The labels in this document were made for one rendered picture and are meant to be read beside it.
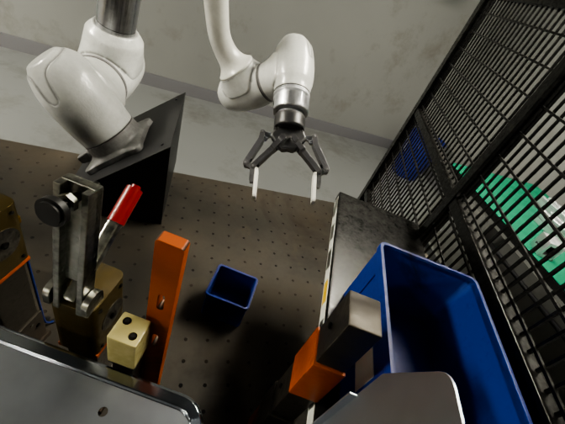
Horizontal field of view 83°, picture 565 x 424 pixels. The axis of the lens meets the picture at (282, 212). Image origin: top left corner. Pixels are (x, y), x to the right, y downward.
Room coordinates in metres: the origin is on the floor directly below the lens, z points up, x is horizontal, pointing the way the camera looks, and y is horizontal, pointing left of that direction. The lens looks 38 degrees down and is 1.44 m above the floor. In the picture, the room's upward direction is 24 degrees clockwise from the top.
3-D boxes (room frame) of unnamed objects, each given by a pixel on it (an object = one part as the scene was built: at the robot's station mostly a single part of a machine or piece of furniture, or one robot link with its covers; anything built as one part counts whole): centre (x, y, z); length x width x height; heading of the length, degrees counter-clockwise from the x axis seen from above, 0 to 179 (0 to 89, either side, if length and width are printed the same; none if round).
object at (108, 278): (0.22, 0.19, 0.87); 0.10 x 0.07 x 0.35; 3
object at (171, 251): (0.20, 0.09, 0.95); 0.03 x 0.01 x 0.50; 93
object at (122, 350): (0.17, 0.11, 0.88); 0.04 x 0.04 x 0.37; 3
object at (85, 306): (0.18, 0.16, 1.06); 0.03 x 0.01 x 0.03; 3
